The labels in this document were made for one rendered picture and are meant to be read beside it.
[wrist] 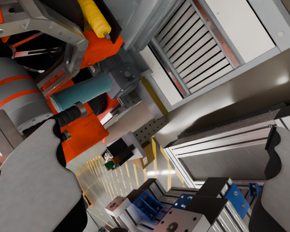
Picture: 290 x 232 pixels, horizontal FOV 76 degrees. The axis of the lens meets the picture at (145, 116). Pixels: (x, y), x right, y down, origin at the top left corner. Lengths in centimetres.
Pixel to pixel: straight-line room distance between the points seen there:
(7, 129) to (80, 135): 64
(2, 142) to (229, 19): 86
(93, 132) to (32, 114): 53
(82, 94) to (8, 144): 42
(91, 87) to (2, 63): 32
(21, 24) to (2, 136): 25
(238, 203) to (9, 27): 74
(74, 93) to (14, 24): 37
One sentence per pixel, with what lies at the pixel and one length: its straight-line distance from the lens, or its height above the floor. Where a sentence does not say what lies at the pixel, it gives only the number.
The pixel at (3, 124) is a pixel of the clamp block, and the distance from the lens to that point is 49.
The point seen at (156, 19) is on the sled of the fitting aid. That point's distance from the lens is 104.
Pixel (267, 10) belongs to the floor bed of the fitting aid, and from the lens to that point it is 87.
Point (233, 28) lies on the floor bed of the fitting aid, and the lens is 92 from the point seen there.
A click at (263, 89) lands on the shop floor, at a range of 104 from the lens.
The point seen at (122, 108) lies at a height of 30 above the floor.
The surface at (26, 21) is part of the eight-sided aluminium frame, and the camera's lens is 52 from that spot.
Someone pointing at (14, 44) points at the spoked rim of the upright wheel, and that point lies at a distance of 76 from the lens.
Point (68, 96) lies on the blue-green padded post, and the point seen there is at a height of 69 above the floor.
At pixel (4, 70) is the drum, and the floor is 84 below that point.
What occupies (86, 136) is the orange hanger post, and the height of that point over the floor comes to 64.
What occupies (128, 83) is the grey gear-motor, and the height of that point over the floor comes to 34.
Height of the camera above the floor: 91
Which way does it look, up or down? 32 degrees down
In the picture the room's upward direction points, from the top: 125 degrees counter-clockwise
